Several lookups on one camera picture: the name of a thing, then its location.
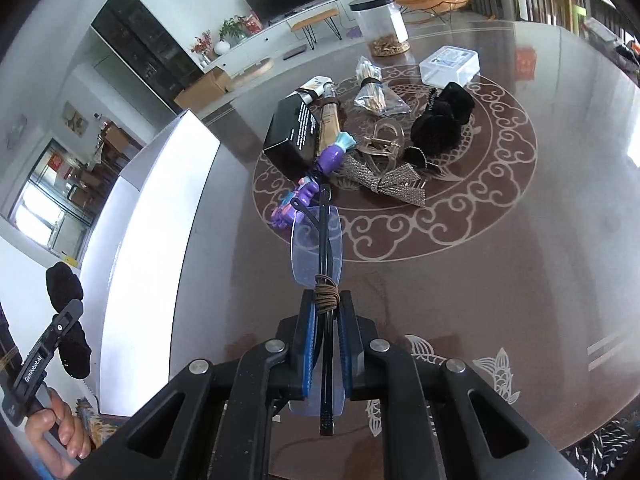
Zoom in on brown hair tie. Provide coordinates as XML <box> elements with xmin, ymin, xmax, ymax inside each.
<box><xmin>312</xmin><ymin>273</ymin><xmax>343</xmax><ymax>316</ymax></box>

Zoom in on clear blue hair clip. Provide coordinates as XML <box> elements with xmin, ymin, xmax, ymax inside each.
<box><xmin>291</xmin><ymin>185</ymin><xmax>345</xmax><ymax>437</ymax></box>

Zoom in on black fuzzy scrunchie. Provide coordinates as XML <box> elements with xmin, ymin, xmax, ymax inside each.
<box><xmin>46</xmin><ymin>261</ymin><xmax>91</xmax><ymax>380</ymax></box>

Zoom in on white sunscreen tube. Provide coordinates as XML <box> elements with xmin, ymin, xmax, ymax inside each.
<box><xmin>295</xmin><ymin>76</ymin><xmax>333</xmax><ymax>105</ymax></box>

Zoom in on person left hand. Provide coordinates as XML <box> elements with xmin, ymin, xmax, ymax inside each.
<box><xmin>25</xmin><ymin>388</ymin><xmax>93</xmax><ymax>479</ymax></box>

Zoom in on purple toy figure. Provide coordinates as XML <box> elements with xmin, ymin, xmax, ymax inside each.
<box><xmin>270</xmin><ymin>131</ymin><xmax>356</xmax><ymax>229</ymax></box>

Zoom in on white storage box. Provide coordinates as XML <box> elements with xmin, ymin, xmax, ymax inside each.
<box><xmin>80</xmin><ymin>112</ymin><xmax>220</xmax><ymax>417</ymax></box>

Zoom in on rhinestone bow hair clip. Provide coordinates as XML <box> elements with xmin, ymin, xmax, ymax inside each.
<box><xmin>335</xmin><ymin>155</ymin><xmax>426</xmax><ymax>207</ymax></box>

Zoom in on black rectangular box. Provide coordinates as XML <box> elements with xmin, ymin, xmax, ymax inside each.
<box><xmin>262</xmin><ymin>93</ymin><xmax>320</xmax><ymax>182</ymax></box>

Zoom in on clear amber hair claw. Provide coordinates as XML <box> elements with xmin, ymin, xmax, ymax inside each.
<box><xmin>356</xmin><ymin>118</ymin><xmax>406</xmax><ymax>176</ymax></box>

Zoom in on black fuzzy hair accessory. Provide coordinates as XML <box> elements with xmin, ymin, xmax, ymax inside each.
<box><xmin>402</xmin><ymin>81</ymin><xmax>475</xmax><ymax>169</ymax></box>

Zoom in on cotton swab bag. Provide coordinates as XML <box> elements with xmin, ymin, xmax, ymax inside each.
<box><xmin>354</xmin><ymin>56</ymin><xmax>411</xmax><ymax>117</ymax></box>

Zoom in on cardboard box on floor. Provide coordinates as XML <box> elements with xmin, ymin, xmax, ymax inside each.
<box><xmin>174</xmin><ymin>67</ymin><xmax>231</xmax><ymax>113</ymax></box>

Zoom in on red flowers white vase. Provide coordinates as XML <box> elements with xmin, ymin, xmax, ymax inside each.
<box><xmin>190</xmin><ymin>30</ymin><xmax>231</xmax><ymax>64</ymax></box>

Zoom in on white plastic swab box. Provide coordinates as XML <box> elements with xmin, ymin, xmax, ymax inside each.
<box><xmin>419</xmin><ymin>46</ymin><xmax>480</xmax><ymax>89</ymax></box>

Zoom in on small wooden bench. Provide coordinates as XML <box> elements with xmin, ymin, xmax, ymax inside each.
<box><xmin>290</xmin><ymin>8</ymin><xmax>343</xmax><ymax>50</ymax></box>

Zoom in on potted plant by vase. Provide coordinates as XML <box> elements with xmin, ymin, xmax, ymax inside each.
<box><xmin>219</xmin><ymin>14</ymin><xmax>262</xmax><ymax>47</ymax></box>

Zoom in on black display cabinet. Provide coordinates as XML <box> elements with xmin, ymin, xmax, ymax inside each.
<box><xmin>92</xmin><ymin>0</ymin><xmax>203</xmax><ymax>113</ymax></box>

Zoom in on clear jar with black lid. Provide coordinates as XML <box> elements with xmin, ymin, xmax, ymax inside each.
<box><xmin>349</xmin><ymin>0</ymin><xmax>410</xmax><ymax>58</ymax></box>

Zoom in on white tv cabinet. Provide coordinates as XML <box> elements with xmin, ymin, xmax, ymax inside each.
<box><xmin>202</xmin><ymin>0</ymin><xmax>357</xmax><ymax>76</ymax></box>

